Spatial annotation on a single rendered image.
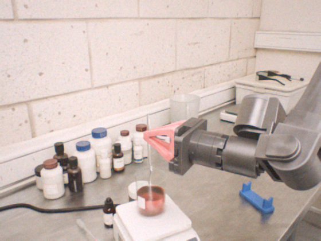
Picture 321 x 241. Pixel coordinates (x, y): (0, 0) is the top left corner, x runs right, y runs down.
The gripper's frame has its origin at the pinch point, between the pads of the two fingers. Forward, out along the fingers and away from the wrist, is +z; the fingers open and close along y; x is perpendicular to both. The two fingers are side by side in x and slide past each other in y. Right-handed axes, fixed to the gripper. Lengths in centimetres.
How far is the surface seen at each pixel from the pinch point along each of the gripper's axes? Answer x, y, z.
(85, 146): 14.6, -13.9, 30.4
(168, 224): 17.0, 0.8, -4.6
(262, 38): -7, -146, 12
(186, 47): -6, -83, 32
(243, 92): 18, -111, 11
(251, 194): 25.2, -29.2, -13.6
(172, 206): 17.1, -4.4, -2.6
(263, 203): 23.9, -24.7, -17.6
